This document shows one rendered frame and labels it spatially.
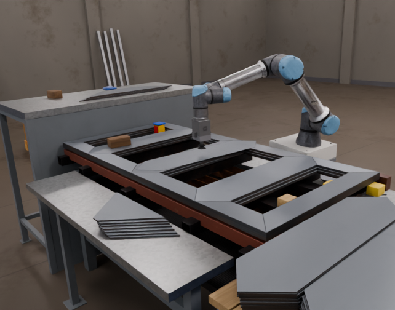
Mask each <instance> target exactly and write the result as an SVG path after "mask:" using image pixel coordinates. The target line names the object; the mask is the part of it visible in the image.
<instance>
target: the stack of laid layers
mask: <svg viewBox="0 0 395 310"><path fill-rule="evenodd" d="M153 132H154V127H152V128H149V129H143V130H138V131H134V132H129V133H124V134H120V135H115V136H112V137H116V136H121V135H128V136H130V137H136V136H139V135H144V134H147V133H153ZM107 138H110V137H106V138H101V139H97V140H92V141H87V142H84V143H87V144H89V145H92V146H95V145H100V144H103V143H107ZM191 138H193V137H192V134H189V135H184V136H180V137H176V138H171V139H168V140H163V141H159V142H155V143H151V144H148V145H143V146H138V147H135V148H131V149H126V150H123V151H118V152H115V153H112V154H114V155H117V156H119V157H123V156H128V155H131V154H135V153H140V152H143V151H147V150H151V149H155V148H159V147H162V146H167V145H171V144H174V143H179V142H182V141H186V140H190V139H191ZM226 142H229V141H219V140H214V139H211V140H209V141H203V143H208V144H209V145H205V147H208V146H213V145H217V144H221V143H226ZM63 147H64V148H66V149H68V150H70V151H72V152H74V153H76V154H78V155H80V156H83V157H85V158H87V159H89V160H91V161H94V162H96V163H98V164H100V165H102V166H104V167H106V168H109V169H111V170H113V171H115V172H117V173H120V174H121V175H123V176H126V177H128V178H130V179H132V180H135V181H137V182H139V183H141V184H143V185H145V186H147V187H149V188H152V189H154V190H156V191H158V192H160V193H163V194H165V195H166V196H169V197H171V198H173V199H175V200H178V201H180V202H182V203H184V204H186V205H188V206H190V207H192V208H195V209H197V210H199V211H201V212H204V213H206V214H208V215H210V216H212V217H214V218H216V219H218V220H221V221H223V222H225V223H227V224H229V225H231V226H234V227H235V228H238V229H240V230H242V231H244V232H246V233H249V234H251V235H253V236H255V237H257V238H259V239H261V240H264V241H266V242H267V241H269V240H270V239H272V238H274V237H276V236H278V235H280V234H281V233H283V232H285V231H287V230H288V229H290V228H292V227H294V226H296V225H297V224H299V223H301V222H303V221H305V220H307V219H308V218H310V217H312V216H314V215H315V214H317V213H319V212H321V211H323V210H325V209H326V208H328V207H330V206H332V205H333V204H336V203H337V202H339V201H341V200H343V199H344V198H346V197H348V196H350V195H352V194H354V193H355V192H357V191H359V190H361V189H362V188H365V187H366V186H368V185H370V184H372V183H373V182H375V181H377V180H379V179H380V173H378V174H376V175H374V176H373V177H371V178H369V179H367V180H365V181H363V182H362V183H359V184H358V185H356V186H353V187H352V188H350V189H348V190H346V191H344V192H343V193H341V194H339V195H337V196H335V197H333V198H331V199H329V200H327V201H325V202H324V203H322V204H320V205H318V206H316V207H314V208H313V209H311V210H309V211H307V212H305V213H303V214H301V215H299V216H297V217H295V218H294V219H292V220H290V221H288V222H286V223H284V224H283V225H280V226H278V227H277V228H275V229H273V230H271V231H269V232H263V231H261V230H259V229H257V228H254V227H252V226H250V225H247V224H245V223H243V222H241V221H239V220H236V219H234V218H231V217H229V216H228V215H225V214H223V213H220V212H218V211H216V210H214V209H211V208H209V207H207V206H204V205H202V204H200V203H198V202H196V201H193V200H191V199H188V198H187V197H185V196H182V195H180V194H177V193H175V192H173V191H171V190H169V189H166V188H164V187H162V186H159V185H157V184H155V183H153V182H150V181H148V180H146V179H144V178H142V177H139V176H137V175H134V174H132V173H162V174H164V175H167V176H168V177H172V176H175V175H178V174H181V173H185V172H188V171H190V170H194V169H197V168H200V167H203V166H206V165H209V164H213V163H216V162H219V161H222V160H225V159H229V158H231V157H234V156H238V155H240V154H244V153H245V154H249V155H253V156H257V157H261V158H264V159H268V160H271V161H275V160H276V159H280V158H282V157H283V156H278V155H275V154H271V153H266V152H263V151H259V150H256V149H251V148H250V149H245V150H243V151H238V152H235V153H231V154H226V155H223V156H218V157H214V158H211V159H206V160H203V161H199V162H194V163H191V164H186V165H183V166H179V167H175V168H172V169H167V170H137V169H138V168H139V166H140V165H141V164H142V163H140V164H137V165H136V166H135V168H134V169H133V171H132V172H131V173H130V172H128V171H126V170H123V169H121V168H119V167H116V166H115V165H112V164H110V163H107V162H105V161H103V160H101V159H99V158H96V157H94V156H91V155H90V154H87V153H85V152H83V151H80V150H78V149H76V148H74V147H72V146H69V145H67V144H64V143H63ZM315 173H321V174H324V175H328V176H331V177H336V178H339V177H341V176H343V175H346V174H347V173H348V172H343V171H340V170H335V169H331V168H328V167H323V166H320V165H315V166H313V167H311V168H308V169H306V170H304V171H301V172H298V173H296V174H294V175H291V176H289V177H287V178H284V179H282V180H279V181H277V182H275V183H272V184H270V185H268V186H265V187H263V188H260V189H258V190H256V191H253V192H251V193H248V194H246V195H243V196H241V197H239V198H236V199H234V200H231V202H234V203H236V204H239V205H241V206H243V205H245V204H248V203H249V202H252V201H254V200H256V199H259V198H261V197H263V196H265V195H268V194H270V193H273V192H275V191H277V190H279V189H281V188H284V187H286V186H288V185H291V184H293V183H295V182H297V181H300V180H302V179H304V178H306V177H309V176H311V175H314V174H315Z"/></svg>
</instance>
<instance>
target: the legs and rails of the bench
mask: <svg viewBox="0 0 395 310"><path fill-rule="evenodd" d="M6 116H7V117H10V118H12V119H15V120H16V121H19V122H22V123H24V121H23V119H22V118H20V117H17V116H14V115H12V114H9V113H7V112H5V111H2V110H0V128H1V134H2V140H3V144H4V150H5V154H6V159H7V166H8V169H9V175H10V182H11V185H12V191H13V195H14V201H15V207H16V211H17V216H18V223H19V227H20V232H21V236H22V239H21V240H20V242H21V243H22V244H25V243H27V242H31V241H32V240H31V239H30V238H29V237H28V230H29V232H30V233H32V235H33V236H34V237H35V238H37V240H38V241H40V243H41V244H42V245H43V246H44V247H46V246H45V242H44V236H43V235H42V234H41V233H40V232H39V231H38V230H37V229H36V228H35V227H34V226H33V225H32V224H30V223H29V222H28V221H27V220H30V219H32V218H36V217H40V213H39V211H38V212H34V213H31V214H28V215H25V214H24V210H23V204H22V198H21V194H20V188H19V183H18V178H17V171H16V168H15V161H14V155H13V151H12V145H11V141H10V135H9V129H8V125H7V119H6Z"/></svg>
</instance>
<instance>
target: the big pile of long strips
mask: <svg viewBox="0 0 395 310"><path fill-rule="evenodd" d="M236 278H237V297H239V298H240V305H241V308H242V310H395V205H394V204H393V203H392V202H391V201H390V200H389V199H388V198H387V197H347V198H345V199H343V200H342V201H340V202H338V203H336V204H334V205H333V206H331V207H329V208H327V209H325V210H323V211H322V212H320V213H318V214H317V215H315V216H313V217H311V218H309V219H307V220H306V221H304V222H302V223H300V224H299V225H296V226H295V227H293V228H291V229H290V230H288V231H286V232H284V233H282V234H280V235H279V236H277V237H275V238H274V239H271V240H269V241H268V242H266V243H264V244H263V245H261V246H259V247H257V248H255V249H253V250H252V251H250V252H248V253H246V254H245V255H243V256H241V257H239V258H237V259H236Z"/></svg>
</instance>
